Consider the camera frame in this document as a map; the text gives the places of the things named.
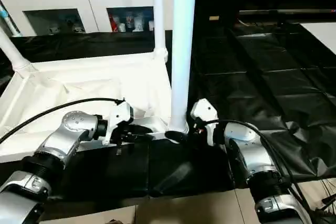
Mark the teal white mop handle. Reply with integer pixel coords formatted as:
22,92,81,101
0,6,21,37

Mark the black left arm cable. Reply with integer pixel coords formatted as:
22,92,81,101
0,98,126,144

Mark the white flat board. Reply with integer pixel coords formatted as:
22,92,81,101
314,22,336,55

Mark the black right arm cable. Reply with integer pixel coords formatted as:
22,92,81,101
197,119,336,219

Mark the white plastic table top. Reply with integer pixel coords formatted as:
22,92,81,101
0,48,188,164

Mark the black plastic mat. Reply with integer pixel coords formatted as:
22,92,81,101
0,19,336,204

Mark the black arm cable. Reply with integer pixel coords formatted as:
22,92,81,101
0,98,126,144
197,119,336,219

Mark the black metal rail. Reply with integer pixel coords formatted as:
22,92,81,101
239,8,336,16

